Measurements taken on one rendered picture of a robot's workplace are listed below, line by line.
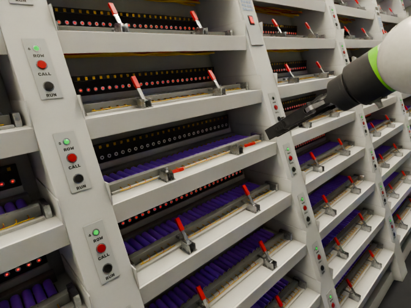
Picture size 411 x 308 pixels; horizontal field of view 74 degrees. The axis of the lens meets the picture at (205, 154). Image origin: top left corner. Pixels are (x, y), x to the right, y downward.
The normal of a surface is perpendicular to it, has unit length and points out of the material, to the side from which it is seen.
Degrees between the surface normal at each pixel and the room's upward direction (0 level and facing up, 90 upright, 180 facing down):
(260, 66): 90
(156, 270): 18
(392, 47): 71
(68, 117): 90
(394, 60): 88
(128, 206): 108
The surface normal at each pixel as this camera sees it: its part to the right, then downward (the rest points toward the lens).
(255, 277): -0.09, -0.96
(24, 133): 0.66, 0.15
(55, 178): 0.61, -0.15
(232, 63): -0.74, 0.25
